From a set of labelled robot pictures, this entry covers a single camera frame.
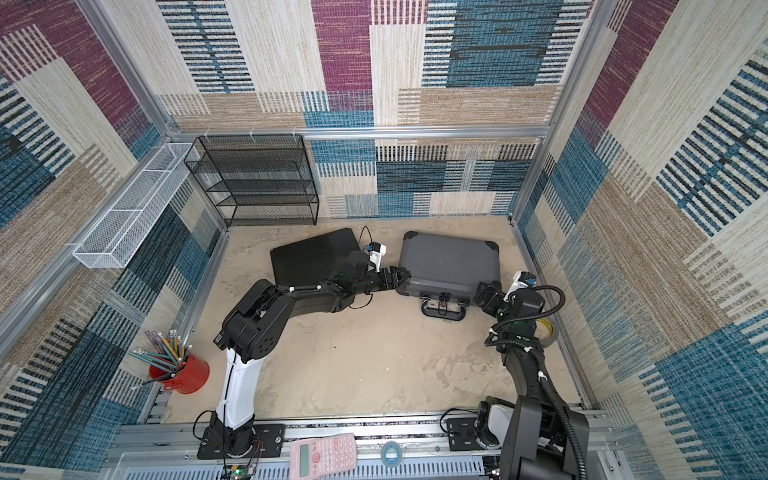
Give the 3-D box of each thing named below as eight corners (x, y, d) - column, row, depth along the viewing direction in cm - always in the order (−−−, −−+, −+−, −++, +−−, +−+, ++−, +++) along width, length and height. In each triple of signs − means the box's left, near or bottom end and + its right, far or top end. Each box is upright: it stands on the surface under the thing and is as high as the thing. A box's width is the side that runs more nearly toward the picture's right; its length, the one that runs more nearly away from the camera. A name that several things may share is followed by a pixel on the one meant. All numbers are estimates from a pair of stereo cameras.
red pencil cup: (162, 396, 84) (117, 376, 70) (180, 356, 91) (142, 330, 77) (204, 396, 84) (167, 376, 70) (218, 356, 91) (188, 330, 77)
